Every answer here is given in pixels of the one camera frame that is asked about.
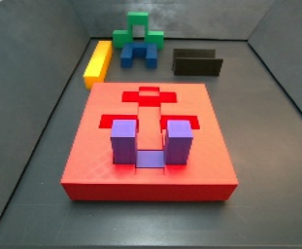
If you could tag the black regrasp fixture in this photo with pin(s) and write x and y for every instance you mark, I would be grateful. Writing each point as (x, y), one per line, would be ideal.
(196, 62)

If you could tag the purple U-shaped block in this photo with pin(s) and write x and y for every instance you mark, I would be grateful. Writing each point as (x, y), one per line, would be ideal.
(174, 153)

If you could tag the blue U-shaped block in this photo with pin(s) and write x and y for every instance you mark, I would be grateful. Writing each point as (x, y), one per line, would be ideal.
(140, 50)

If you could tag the red base board with slots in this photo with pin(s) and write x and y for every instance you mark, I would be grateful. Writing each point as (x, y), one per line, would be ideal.
(94, 178)

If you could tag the green stepped block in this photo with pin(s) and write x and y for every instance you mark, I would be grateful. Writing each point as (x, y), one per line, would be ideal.
(123, 36)

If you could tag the yellow rectangular bar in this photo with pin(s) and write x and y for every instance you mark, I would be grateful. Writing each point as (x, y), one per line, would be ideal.
(98, 64)

